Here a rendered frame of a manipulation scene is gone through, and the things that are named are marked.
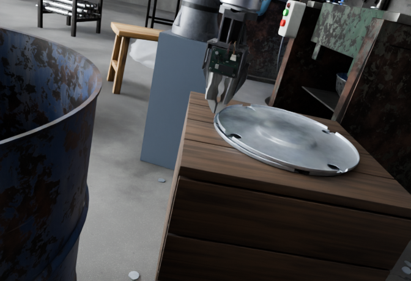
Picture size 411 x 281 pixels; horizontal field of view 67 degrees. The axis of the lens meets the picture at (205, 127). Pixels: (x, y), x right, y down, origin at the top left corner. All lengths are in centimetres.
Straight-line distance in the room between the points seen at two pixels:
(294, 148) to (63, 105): 40
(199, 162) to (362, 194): 27
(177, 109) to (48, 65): 58
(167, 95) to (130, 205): 36
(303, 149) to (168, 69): 53
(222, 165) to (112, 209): 49
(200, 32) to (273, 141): 48
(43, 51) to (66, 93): 7
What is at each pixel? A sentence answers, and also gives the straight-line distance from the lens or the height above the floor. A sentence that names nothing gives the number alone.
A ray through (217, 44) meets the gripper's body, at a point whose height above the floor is 51.
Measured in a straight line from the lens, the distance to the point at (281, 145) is 60.
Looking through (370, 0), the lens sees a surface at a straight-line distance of 122.
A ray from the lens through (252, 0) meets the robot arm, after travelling 58.
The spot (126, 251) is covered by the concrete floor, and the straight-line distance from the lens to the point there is 81.
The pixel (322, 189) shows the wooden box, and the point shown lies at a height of 35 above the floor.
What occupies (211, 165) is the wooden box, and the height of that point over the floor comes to 35.
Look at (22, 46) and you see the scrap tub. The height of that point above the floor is 46.
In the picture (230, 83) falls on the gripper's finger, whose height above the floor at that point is 44.
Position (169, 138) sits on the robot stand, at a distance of 106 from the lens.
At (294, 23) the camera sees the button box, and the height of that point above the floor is 55.
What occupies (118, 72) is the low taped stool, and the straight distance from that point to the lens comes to 170.
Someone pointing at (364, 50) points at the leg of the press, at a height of 54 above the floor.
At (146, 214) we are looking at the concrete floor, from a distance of 91.
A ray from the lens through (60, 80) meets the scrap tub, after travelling 49.
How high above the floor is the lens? 59
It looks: 23 degrees down
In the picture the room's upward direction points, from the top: 13 degrees clockwise
